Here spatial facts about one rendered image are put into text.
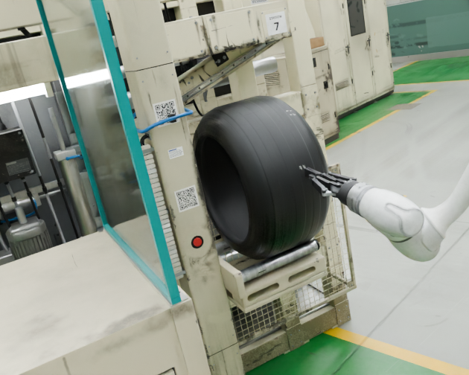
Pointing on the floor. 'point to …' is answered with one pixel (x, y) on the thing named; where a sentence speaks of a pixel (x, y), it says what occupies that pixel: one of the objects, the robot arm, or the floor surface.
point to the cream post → (176, 174)
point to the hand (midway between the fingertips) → (313, 175)
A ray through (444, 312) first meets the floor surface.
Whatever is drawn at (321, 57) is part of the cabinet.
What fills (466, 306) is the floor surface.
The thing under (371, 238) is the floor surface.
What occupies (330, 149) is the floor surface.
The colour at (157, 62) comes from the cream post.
